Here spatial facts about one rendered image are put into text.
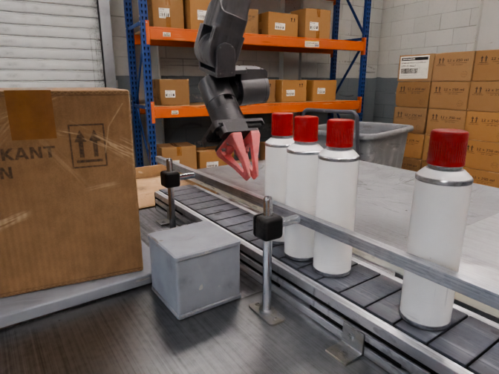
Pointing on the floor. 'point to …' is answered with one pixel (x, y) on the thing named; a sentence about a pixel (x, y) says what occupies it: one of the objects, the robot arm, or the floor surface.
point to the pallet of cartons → (451, 107)
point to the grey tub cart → (371, 139)
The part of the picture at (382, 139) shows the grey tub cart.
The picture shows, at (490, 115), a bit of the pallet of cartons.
